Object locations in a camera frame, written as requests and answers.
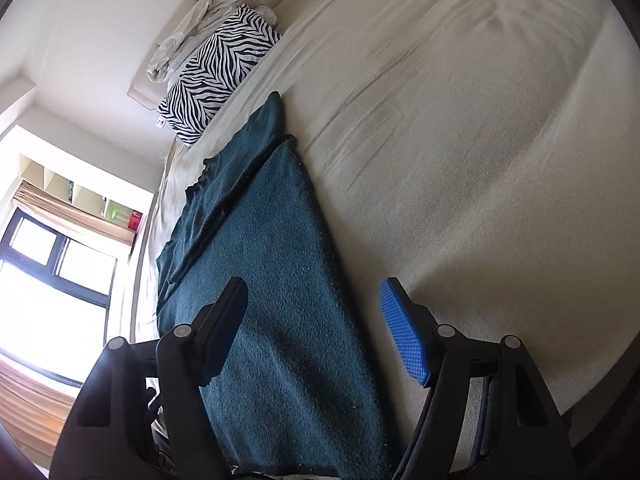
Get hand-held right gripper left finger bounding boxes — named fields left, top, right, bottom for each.
left=48, top=276, right=249, bottom=480

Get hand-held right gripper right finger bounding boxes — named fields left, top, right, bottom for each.
left=378, top=278, right=582, bottom=480

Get dark teal knitted garment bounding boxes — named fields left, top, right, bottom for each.
left=156, top=91, right=407, bottom=480

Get white bed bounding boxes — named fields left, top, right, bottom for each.
left=131, top=0, right=640, bottom=480

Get black framed window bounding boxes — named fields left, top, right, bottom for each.
left=0, top=208, right=137, bottom=389

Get beige roman blind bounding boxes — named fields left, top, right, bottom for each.
left=11, top=183, right=139, bottom=246

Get zebra print pillow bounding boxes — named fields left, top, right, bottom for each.
left=157, top=4, right=283, bottom=148

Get crumpled white sheet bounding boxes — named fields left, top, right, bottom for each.
left=146, top=0, right=279, bottom=84

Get white wall shelf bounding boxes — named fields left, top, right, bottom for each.
left=18, top=152, right=147, bottom=233

